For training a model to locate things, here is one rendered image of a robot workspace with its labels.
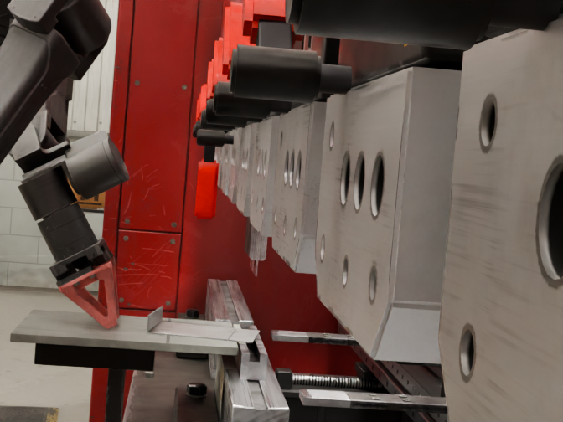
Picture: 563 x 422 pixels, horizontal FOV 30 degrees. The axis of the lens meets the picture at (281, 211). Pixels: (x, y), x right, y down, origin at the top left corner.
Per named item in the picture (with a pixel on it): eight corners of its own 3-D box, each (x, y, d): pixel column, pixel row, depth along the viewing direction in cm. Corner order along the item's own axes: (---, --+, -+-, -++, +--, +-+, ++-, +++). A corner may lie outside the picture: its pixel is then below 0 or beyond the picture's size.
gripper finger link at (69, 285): (138, 308, 133) (105, 242, 132) (136, 316, 126) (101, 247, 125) (90, 332, 132) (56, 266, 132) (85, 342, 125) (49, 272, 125)
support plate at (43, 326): (32, 316, 139) (32, 309, 138) (230, 329, 141) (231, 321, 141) (9, 342, 121) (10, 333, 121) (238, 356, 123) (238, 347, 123)
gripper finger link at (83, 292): (139, 306, 136) (106, 240, 135) (137, 313, 129) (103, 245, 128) (91, 329, 135) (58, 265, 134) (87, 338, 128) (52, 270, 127)
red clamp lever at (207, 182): (190, 217, 116) (197, 129, 116) (227, 219, 117) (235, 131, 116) (190, 218, 114) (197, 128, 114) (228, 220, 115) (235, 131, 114)
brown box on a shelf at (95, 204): (54, 204, 388) (57, 171, 388) (126, 209, 392) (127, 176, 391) (46, 208, 359) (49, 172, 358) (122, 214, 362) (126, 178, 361)
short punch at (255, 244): (243, 266, 137) (249, 193, 136) (258, 268, 137) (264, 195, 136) (247, 275, 127) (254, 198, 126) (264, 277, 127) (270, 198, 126)
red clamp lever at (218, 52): (210, 31, 81) (206, 109, 74) (262, 36, 82) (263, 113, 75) (209, 50, 83) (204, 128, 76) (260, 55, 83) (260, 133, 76)
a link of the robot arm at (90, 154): (38, 170, 138) (7, 130, 132) (117, 131, 138) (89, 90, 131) (56, 236, 131) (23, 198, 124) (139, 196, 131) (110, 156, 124)
